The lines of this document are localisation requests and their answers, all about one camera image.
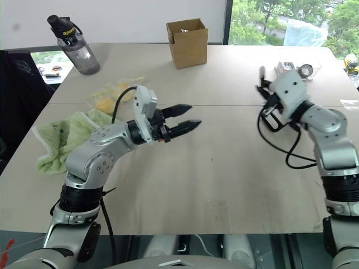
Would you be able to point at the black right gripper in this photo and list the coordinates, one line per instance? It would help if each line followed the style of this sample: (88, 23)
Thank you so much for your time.
(276, 106)

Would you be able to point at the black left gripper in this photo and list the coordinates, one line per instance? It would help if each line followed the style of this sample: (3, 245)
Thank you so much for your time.
(158, 127)

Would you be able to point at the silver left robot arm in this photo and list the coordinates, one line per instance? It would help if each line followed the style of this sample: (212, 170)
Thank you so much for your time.
(84, 159)

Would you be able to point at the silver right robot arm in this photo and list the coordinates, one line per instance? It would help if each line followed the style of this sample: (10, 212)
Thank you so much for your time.
(333, 140)

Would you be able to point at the grey tape roll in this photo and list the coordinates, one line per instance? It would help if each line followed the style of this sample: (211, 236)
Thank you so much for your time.
(306, 71)

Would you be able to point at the clear plastic box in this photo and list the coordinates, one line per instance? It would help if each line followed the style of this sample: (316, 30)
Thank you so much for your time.
(314, 68)

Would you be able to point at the pale blue plastic bag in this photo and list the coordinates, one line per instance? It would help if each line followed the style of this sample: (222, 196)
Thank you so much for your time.
(304, 33)

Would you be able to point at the open brown cardboard box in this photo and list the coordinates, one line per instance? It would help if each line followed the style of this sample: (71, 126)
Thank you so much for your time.
(189, 46)

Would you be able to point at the clear bag with yellow items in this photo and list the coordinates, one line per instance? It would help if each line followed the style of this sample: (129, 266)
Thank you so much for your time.
(105, 102)

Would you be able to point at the yellow and black object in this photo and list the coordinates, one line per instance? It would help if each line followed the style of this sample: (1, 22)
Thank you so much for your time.
(352, 63)

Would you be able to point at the grey sports water bottle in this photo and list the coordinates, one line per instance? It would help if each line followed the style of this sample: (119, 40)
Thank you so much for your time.
(80, 53)

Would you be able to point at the light green towel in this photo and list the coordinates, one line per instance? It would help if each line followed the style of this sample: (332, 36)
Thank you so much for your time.
(59, 140)

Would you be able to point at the grey rounded shape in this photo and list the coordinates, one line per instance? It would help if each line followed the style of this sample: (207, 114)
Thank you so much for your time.
(161, 249)
(239, 250)

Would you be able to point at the silver robot torso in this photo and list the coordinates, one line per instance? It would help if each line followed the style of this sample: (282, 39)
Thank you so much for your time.
(146, 264)

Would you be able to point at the black mesh chair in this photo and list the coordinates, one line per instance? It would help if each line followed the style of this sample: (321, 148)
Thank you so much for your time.
(19, 92)

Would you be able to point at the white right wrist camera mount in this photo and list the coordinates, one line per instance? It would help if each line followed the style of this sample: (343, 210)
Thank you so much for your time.
(291, 89)

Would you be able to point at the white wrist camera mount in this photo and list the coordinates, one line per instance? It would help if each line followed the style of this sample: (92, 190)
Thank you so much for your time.
(291, 89)
(143, 109)

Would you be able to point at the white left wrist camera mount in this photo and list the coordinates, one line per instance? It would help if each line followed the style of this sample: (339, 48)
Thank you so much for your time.
(143, 109)

